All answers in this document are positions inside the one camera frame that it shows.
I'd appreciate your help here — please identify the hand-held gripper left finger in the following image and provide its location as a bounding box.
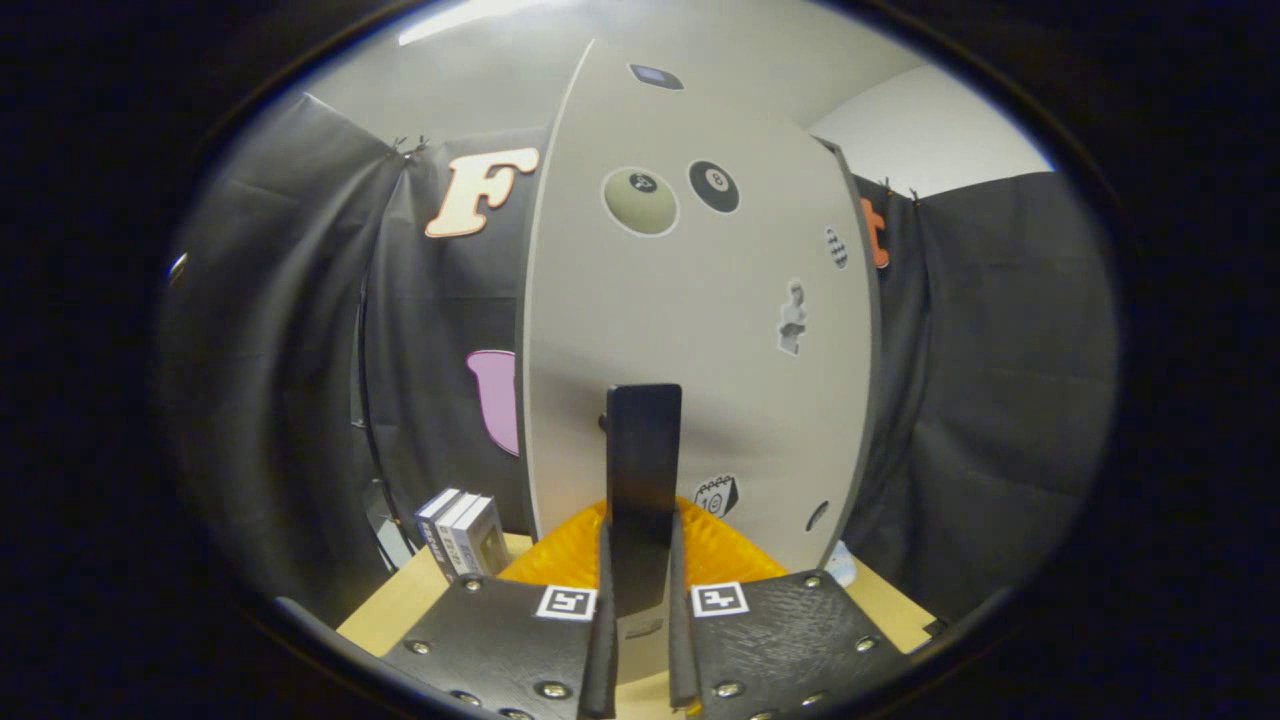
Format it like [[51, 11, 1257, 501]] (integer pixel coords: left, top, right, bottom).
[[380, 498, 623, 720]]

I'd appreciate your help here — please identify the black backdrop cloth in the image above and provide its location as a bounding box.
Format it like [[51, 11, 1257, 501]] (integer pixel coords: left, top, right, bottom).
[[155, 92, 1121, 626]]

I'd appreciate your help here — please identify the grey cabinet door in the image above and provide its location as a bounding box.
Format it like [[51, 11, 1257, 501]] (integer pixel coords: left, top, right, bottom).
[[513, 38, 883, 691]]

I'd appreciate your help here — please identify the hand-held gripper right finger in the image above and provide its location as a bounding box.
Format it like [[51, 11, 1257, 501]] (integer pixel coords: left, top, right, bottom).
[[666, 498, 907, 720]]

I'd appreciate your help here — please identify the black door handle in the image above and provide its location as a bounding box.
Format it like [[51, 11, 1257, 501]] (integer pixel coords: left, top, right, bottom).
[[598, 382, 687, 621]]

